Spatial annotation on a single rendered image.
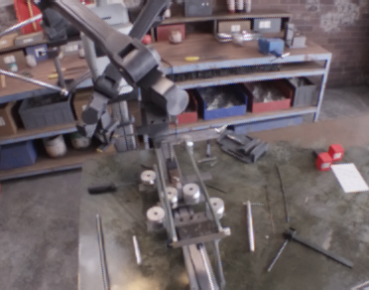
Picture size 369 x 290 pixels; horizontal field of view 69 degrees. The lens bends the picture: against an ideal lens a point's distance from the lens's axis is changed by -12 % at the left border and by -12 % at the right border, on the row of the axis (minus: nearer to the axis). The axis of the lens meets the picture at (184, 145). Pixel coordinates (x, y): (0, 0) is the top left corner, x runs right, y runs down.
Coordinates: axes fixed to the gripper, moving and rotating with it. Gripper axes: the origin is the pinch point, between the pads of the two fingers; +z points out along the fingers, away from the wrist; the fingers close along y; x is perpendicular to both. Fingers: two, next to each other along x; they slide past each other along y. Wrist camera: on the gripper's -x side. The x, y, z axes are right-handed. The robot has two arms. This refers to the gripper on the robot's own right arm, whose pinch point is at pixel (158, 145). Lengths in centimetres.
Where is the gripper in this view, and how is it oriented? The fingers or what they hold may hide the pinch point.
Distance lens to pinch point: 79.0
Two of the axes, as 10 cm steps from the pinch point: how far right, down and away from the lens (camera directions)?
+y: 9.8, -1.5, 1.3
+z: 0.3, 7.8, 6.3
